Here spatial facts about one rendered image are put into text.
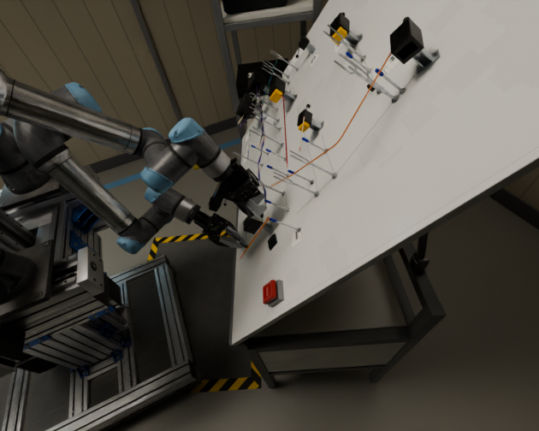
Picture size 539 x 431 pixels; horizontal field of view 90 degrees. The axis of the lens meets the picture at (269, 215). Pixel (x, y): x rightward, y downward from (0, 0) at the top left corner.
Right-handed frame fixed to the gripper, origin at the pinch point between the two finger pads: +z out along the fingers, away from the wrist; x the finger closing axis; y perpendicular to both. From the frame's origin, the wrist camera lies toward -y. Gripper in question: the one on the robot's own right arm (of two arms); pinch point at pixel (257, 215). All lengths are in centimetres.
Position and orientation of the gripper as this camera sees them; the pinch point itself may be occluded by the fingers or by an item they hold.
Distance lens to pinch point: 86.4
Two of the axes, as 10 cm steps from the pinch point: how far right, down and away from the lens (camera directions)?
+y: 8.2, -4.9, -2.9
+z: 5.6, 5.8, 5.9
